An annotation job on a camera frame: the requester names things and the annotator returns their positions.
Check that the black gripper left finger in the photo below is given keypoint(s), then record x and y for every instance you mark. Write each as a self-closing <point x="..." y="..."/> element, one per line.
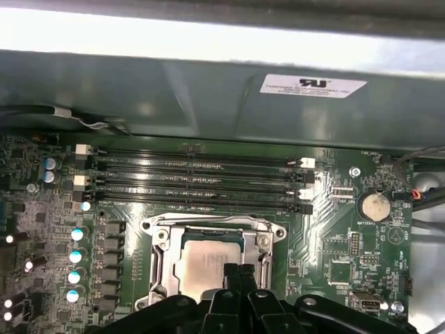
<point x="222" y="313"/>

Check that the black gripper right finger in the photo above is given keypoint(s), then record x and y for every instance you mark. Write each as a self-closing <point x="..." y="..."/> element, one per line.
<point x="267" y="313"/>

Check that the square silver CPU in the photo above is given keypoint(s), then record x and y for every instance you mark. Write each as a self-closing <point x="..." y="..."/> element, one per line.
<point x="205" y="257"/>

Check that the metal socket cover frame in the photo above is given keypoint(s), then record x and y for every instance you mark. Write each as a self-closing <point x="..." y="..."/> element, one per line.
<point x="253" y="250"/>

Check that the metal CPU socket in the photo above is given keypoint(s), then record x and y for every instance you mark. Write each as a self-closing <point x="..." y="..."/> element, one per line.
<point x="208" y="218"/>

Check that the green motherboard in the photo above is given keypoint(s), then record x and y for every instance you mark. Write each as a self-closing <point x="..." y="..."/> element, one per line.
<point x="313" y="243"/>

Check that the silver coin battery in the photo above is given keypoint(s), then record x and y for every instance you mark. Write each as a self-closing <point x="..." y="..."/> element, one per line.
<point x="374" y="206"/>

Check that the white label sticker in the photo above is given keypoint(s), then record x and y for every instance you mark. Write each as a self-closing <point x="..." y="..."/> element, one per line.
<point x="313" y="87"/>

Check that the open black PC case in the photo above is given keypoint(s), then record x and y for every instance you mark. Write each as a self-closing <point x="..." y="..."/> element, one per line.
<point x="139" y="97"/>

